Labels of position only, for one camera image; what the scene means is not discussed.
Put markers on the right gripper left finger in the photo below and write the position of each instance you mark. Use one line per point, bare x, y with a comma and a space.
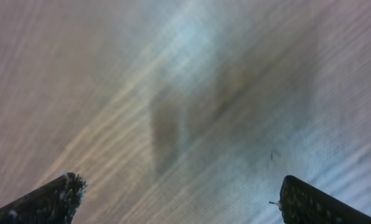
53, 203

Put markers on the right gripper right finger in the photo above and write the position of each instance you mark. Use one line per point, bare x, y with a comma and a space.
301, 203

